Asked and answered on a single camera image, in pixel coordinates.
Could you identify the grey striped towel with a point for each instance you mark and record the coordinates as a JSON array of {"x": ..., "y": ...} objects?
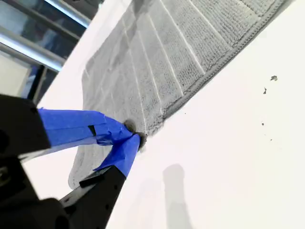
[{"x": 166, "y": 59}]

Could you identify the pale beige board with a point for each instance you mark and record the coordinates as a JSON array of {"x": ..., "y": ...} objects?
[{"x": 12, "y": 76}]

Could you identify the silver metal rail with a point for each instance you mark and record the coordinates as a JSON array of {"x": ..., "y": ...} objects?
[
  {"x": 69, "y": 12},
  {"x": 28, "y": 50}
]

